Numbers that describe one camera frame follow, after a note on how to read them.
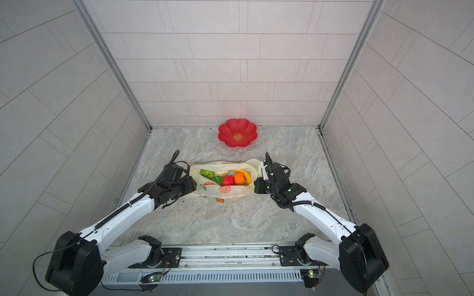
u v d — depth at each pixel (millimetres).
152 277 650
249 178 904
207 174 889
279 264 707
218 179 913
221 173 910
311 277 676
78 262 388
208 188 799
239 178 889
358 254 387
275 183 615
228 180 870
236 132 1140
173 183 643
